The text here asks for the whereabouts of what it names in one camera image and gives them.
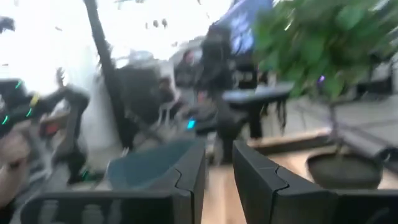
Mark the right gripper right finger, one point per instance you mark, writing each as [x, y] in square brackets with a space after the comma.
[264, 193]

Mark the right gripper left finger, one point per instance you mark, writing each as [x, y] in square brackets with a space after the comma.
[186, 186]

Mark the black background robot arm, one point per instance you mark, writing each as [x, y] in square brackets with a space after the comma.
[70, 124]

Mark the teal plastic bin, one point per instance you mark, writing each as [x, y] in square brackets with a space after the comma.
[146, 165]

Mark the green leafy plant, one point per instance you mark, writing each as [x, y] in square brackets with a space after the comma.
[317, 46]

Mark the tilted computer monitor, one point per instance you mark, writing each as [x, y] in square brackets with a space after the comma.
[245, 25]

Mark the person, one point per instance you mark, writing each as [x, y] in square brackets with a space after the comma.
[12, 161]

